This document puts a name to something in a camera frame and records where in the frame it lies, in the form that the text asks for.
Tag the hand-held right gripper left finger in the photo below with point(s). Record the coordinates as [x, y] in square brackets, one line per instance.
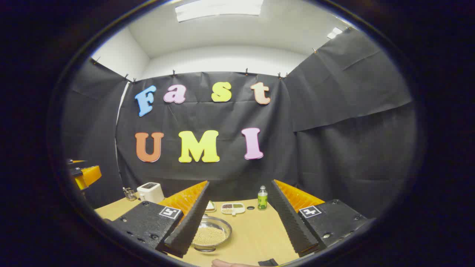
[193, 222]

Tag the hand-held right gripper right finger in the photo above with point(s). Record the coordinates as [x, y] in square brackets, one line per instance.
[289, 218]

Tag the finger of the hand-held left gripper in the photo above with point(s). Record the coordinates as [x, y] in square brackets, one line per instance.
[89, 177]
[76, 161]

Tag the stainless steel pot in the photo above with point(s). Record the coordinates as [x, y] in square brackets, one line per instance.
[219, 222]

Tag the pile of soybeans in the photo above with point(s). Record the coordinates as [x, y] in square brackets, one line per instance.
[209, 235]

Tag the green plate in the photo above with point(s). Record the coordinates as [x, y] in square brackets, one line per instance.
[211, 211]

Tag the white bread sandwich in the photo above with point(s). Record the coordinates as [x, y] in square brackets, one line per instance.
[211, 205]

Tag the green label drink bottle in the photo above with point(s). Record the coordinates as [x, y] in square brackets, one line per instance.
[262, 200]

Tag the white divided grain dish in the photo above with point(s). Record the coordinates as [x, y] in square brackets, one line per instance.
[233, 211]

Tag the metal mesh holder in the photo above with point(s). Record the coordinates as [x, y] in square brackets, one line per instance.
[130, 194]

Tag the white toaster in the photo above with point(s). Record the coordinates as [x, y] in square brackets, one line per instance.
[150, 193]

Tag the small ceiling light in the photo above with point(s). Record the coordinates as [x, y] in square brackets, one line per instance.
[334, 33]

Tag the long ceiling light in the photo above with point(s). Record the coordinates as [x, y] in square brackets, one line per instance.
[219, 9]

